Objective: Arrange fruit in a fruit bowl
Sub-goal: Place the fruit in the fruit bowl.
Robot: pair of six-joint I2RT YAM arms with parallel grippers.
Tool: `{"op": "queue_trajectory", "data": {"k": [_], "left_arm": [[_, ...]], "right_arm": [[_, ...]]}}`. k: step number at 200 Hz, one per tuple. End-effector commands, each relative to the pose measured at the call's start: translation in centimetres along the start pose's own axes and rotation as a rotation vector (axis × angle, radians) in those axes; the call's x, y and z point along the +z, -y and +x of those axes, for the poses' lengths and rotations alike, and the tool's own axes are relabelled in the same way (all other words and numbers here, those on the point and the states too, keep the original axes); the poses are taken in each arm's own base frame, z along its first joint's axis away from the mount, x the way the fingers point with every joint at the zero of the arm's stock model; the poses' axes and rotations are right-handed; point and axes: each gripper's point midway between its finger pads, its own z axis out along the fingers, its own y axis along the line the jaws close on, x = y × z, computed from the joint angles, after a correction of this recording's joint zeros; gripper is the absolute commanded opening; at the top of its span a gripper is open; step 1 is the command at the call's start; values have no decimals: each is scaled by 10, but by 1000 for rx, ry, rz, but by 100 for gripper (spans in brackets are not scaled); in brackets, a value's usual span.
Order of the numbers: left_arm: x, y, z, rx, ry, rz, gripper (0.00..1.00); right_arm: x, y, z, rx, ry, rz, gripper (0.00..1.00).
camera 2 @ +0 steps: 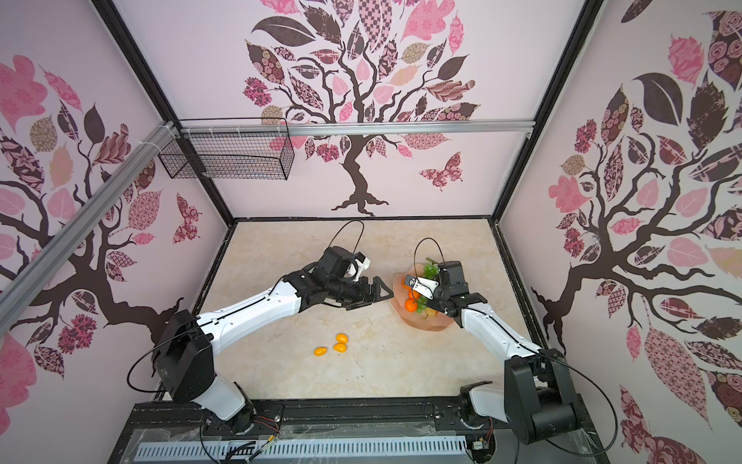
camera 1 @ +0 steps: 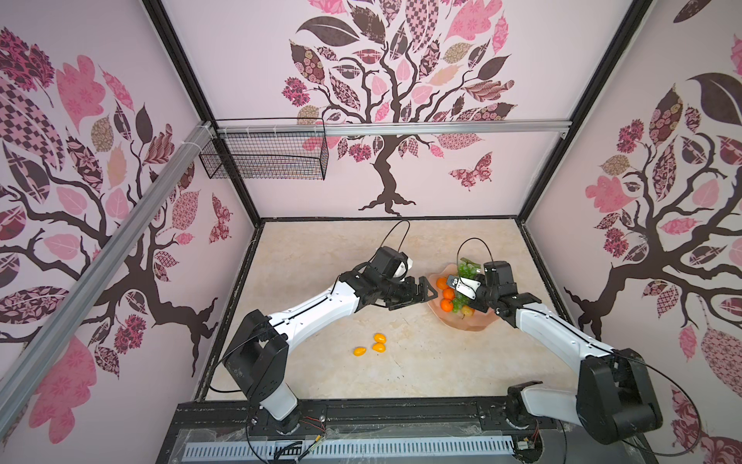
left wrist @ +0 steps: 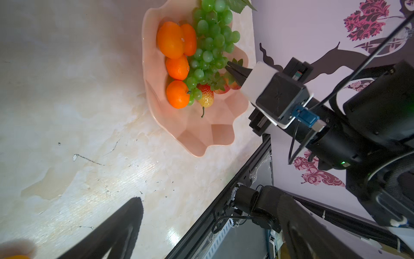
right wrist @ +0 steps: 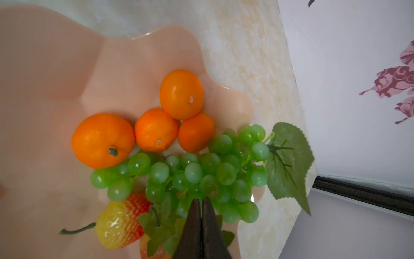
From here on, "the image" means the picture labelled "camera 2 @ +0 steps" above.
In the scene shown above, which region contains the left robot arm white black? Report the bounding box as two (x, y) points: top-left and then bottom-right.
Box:
(151, 247), (393, 434)

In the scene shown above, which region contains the aluminium rail back wall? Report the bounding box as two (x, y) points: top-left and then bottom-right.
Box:
(180, 119), (535, 137)

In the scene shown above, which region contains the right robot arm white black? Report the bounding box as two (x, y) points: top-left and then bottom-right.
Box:
(420, 261), (583, 445)

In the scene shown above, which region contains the green grape bunch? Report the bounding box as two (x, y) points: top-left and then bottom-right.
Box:
(415, 260), (439, 317)

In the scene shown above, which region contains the aluminium rail left wall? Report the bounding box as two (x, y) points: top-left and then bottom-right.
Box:
(1, 121), (178, 334)

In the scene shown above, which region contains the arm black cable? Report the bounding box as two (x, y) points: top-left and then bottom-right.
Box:
(126, 219), (366, 394)
(412, 237), (619, 457)

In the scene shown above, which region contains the aluminium rail wall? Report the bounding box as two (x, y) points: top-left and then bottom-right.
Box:
(1, 121), (178, 334)
(180, 119), (535, 137)

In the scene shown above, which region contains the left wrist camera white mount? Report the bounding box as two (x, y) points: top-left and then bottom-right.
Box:
(345, 252), (371, 281)

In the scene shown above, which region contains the white slotted cable duct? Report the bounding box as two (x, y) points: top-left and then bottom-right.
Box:
(129, 436), (468, 463)

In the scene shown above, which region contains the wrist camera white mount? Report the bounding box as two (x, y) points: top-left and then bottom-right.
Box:
(404, 275), (441, 300)
(345, 252), (371, 281)

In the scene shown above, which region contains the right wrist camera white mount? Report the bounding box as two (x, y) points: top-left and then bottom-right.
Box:
(404, 275), (441, 300)

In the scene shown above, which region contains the black wire basket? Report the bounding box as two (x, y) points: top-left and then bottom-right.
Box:
(158, 116), (295, 181)

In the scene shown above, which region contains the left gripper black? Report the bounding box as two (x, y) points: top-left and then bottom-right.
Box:
(327, 276), (394, 310)

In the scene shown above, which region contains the pink petal-shaped fruit bowl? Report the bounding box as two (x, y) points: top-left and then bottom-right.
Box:
(390, 263), (454, 332)

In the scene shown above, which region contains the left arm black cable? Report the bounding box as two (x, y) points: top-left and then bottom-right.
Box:
(126, 219), (366, 394)

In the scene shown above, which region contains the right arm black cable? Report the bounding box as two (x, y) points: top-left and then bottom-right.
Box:
(412, 237), (619, 457)

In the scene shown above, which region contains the black base frame rail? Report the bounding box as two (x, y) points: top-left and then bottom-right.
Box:
(108, 384), (608, 463)

